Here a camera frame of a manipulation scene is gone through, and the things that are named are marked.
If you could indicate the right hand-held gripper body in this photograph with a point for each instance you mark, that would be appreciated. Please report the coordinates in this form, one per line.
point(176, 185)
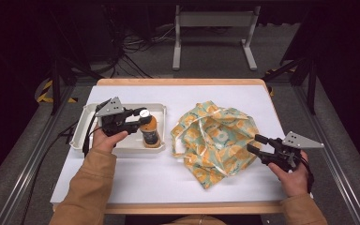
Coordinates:
point(298, 142)

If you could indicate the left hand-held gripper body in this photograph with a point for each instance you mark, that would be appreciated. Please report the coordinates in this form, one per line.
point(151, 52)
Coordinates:
point(112, 108)

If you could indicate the orange juice bottle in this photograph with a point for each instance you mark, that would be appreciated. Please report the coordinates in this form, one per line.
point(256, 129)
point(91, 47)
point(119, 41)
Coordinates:
point(150, 134)

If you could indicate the white plastic tray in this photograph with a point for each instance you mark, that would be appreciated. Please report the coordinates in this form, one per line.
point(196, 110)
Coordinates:
point(131, 142)

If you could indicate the orange-print fabric bag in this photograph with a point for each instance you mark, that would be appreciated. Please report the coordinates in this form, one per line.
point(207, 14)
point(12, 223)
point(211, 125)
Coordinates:
point(215, 137)

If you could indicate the person's left hand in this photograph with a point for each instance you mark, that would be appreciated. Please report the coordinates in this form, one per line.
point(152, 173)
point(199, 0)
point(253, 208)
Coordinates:
point(104, 142)

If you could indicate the person's right hand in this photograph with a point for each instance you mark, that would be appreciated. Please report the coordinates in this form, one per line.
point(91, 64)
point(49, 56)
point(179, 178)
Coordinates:
point(293, 182)

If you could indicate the white table cover sheet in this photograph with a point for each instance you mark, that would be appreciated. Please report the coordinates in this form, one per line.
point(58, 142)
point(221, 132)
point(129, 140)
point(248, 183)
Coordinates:
point(156, 178)

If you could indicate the black metal stand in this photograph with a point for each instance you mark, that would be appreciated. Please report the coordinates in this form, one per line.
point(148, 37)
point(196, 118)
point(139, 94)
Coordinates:
point(55, 81)
point(311, 84)

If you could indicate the yellow-black hazard tape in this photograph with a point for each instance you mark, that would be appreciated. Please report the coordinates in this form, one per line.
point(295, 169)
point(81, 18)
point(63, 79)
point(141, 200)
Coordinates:
point(43, 93)
point(272, 71)

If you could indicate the person's lap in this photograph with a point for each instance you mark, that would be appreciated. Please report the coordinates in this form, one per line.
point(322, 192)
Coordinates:
point(197, 221)

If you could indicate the white metal stand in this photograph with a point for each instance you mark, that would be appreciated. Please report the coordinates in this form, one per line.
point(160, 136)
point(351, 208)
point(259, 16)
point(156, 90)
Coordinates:
point(214, 19)

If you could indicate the aluminium floor rail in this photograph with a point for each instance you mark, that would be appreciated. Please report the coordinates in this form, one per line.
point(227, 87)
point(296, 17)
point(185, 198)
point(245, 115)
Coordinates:
point(331, 156)
point(34, 159)

